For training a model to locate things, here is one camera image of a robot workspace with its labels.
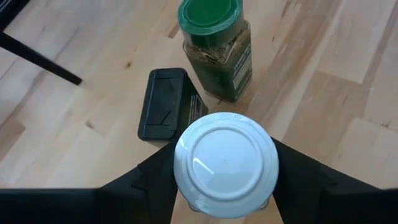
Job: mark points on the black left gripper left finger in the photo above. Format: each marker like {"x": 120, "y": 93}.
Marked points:
{"x": 124, "y": 202}

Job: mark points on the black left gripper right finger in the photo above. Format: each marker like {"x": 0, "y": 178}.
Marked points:
{"x": 326, "y": 202}

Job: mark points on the black square spice tin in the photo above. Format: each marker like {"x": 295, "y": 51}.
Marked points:
{"x": 164, "y": 102}

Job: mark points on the white lid seasoning jar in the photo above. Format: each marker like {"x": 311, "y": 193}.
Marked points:
{"x": 225, "y": 165}

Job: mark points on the green lid spice jar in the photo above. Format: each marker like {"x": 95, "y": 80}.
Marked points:
{"x": 214, "y": 37}

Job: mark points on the wooden shelf with black legs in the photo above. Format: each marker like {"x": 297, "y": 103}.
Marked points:
{"x": 37, "y": 57}

